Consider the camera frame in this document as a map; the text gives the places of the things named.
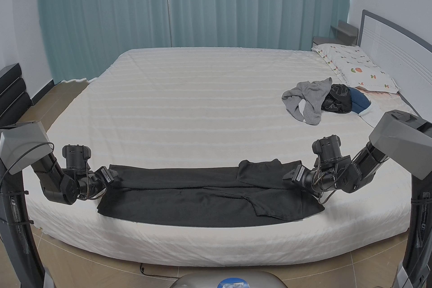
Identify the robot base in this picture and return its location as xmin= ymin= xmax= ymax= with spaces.
xmin=169 ymin=271 xmax=287 ymax=288

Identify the grey bedside table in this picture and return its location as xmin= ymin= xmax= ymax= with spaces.
xmin=312 ymin=19 xmax=359 ymax=48

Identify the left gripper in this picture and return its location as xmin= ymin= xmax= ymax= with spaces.
xmin=95 ymin=165 xmax=119 ymax=192

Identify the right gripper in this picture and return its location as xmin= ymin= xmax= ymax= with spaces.
xmin=283 ymin=163 xmax=318 ymax=193

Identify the black T-shirt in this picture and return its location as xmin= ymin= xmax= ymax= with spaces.
xmin=97 ymin=159 xmax=325 ymax=228

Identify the pile of clothes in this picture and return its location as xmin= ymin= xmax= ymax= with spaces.
xmin=282 ymin=77 xmax=383 ymax=128

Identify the white printed pillow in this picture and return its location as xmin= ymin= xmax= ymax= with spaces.
xmin=311 ymin=43 xmax=401 ymax=94

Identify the bed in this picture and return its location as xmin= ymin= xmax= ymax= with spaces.
xmin=25 ymin=9 xmax=432 ymax=268

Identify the black cable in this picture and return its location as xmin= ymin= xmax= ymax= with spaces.
xmin=7 ymin=142 xmax=55 ymax=176
xmin=140 ymin=263 xmax=178 ymax=280
xmin=317 ymin=175 xmax=339 ymax=205

